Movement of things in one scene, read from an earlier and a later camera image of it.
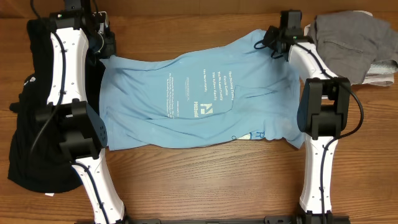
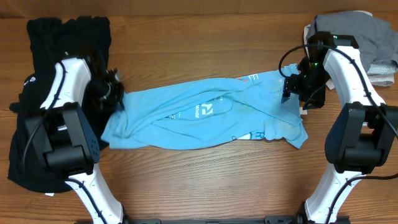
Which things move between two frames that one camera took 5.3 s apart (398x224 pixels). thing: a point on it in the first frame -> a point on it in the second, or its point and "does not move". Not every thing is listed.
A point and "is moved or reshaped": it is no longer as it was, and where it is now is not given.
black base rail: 303,219 does not move
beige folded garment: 378,79 does not move
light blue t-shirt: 234,88 is moved or reshaped
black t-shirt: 37,160 does not move
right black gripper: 267,41 -> 291,85
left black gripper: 111,47 -> 115,101
